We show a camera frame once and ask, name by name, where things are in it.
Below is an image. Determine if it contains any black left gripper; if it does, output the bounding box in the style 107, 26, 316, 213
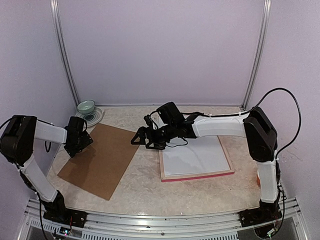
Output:
64, 131, 94, 158

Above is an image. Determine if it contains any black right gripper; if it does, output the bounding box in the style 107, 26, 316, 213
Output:
130, 122, 177, 150

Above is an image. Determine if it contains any brown backing board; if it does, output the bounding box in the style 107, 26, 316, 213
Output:
58, 123, 139, 201

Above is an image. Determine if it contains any red and dark photo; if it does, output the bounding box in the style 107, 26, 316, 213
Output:
161, 136, 231, 176

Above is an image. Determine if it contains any wooden picture frame pink edge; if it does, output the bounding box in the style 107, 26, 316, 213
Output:
158, 113, 236, 183

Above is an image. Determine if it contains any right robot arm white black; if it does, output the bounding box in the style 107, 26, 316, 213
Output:
130, 102, 281, 222

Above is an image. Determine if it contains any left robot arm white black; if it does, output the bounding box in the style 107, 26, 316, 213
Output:
0, 115, 93, 223

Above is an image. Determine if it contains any pale green patterned plate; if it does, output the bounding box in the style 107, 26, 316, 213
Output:
75, 107, 104, 128

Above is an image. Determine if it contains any green ceramic bowl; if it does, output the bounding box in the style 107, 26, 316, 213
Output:
77, 99, 96, 115

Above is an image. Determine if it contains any orange white bowl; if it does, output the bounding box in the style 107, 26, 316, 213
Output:
256, 170, 261, 188

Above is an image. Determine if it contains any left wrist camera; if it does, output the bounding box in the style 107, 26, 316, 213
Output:
65, 116, 88, 133

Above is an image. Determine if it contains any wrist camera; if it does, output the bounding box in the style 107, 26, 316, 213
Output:
65, 116, 88, 133
156, 101, 185, 126

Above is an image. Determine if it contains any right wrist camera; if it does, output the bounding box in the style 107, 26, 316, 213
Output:
156, 101, 185, 126

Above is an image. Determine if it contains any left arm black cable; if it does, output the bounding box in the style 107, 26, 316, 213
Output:
37, 197, 51, 240

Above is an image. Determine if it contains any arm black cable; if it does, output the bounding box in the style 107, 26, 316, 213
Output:
37, 197, 51, 240
207, 87, 302, 158

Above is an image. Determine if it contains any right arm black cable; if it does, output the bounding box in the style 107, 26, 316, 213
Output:
207, 87, 302, 158

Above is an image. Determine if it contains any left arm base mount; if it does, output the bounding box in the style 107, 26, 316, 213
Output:
42, 199, 88, 228

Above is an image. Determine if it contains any aluminium front rail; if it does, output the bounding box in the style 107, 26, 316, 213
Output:
16, 198, 310, 240

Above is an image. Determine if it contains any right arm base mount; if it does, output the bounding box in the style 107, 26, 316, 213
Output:
238, 200, 282, 228

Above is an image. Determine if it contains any left aluminium corner post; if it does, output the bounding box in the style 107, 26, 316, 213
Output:
50, 0, 80, 107

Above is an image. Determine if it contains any aluminium corner post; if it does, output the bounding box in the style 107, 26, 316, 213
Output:
50, 0, 80, 107
241, 0, 272, 110

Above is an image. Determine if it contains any right aluminium corner post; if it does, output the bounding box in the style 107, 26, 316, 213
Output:
241, 0, 272, 110

